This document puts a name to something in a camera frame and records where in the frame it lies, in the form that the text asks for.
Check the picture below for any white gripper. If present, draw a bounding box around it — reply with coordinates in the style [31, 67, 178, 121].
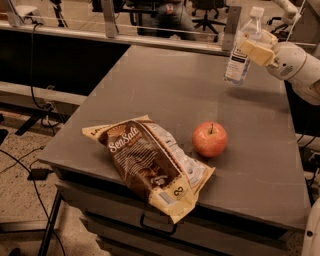
[240, 29, 307, 80]

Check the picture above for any clear plastic water bottle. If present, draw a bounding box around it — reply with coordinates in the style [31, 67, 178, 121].
[224, 6, 264, 85]

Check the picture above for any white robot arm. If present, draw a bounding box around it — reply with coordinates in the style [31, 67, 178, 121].
[238, 30, 320, 256]

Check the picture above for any black office chair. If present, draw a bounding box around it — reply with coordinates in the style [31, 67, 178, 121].
[190, 0, 229, 43]

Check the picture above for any red apple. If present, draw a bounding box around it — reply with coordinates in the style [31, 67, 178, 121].
[192, 121, 228, 158]

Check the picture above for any brown SenSala chip bag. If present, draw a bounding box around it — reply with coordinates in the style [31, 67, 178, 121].
[82, 116, 215, 223]

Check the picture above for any grey drawer cabinet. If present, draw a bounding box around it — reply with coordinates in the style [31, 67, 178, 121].
[54, 168, 294, 256]

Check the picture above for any black power adapter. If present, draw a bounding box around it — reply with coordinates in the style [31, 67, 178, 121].
[28, 168, 49, 180]

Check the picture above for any black metal table leg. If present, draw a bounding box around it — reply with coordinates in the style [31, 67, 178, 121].
[38, 191, 62, 256]

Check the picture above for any metal railing post right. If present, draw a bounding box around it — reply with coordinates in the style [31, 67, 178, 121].
[222, 6, 242, 51]

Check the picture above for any metal railing post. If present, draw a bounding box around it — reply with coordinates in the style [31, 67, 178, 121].
[101, 0, 118, 38]
[222, 6, 242, 51]
[1, 0, 23, 27]

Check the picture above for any black drawer handle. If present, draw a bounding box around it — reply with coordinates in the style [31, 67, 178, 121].
[139, 214, 177, 236]

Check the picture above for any black hanging cable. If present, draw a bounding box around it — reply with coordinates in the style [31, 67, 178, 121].
[29, 22, 68, 129]

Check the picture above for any metal railing post far left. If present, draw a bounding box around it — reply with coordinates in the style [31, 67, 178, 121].
[1, 0, 23, 27]

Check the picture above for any black floor cable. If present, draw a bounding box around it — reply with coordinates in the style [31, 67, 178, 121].
[0, 145, 67, 256]

